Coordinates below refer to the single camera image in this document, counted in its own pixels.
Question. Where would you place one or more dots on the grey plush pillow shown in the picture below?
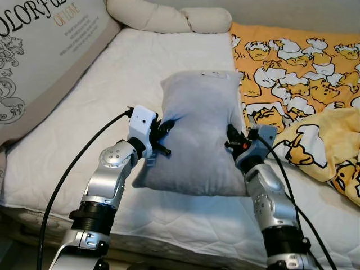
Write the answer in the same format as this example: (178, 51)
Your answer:
(197, 135)

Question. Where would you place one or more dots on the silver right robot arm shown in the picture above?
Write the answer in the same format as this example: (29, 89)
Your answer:
(273, 202)

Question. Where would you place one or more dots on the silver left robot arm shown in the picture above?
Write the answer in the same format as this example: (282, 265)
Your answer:
(104, 180)

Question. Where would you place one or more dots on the white quilted mattress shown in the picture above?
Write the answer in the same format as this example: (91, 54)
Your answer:
(112, 84)

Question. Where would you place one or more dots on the orange egg cartoon print sheet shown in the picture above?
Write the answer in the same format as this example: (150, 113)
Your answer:
(298, 67)

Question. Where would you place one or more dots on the cream long bolster pillow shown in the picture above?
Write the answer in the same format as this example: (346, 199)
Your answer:
(157, 17)

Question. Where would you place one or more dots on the grey printed headboard cushion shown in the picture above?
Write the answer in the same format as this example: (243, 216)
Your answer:
(39, 62)

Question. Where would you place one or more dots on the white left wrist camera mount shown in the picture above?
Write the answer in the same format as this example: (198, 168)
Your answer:
(140, 126)

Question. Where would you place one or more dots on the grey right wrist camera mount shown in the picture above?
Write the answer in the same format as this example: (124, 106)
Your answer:
(260, 147)

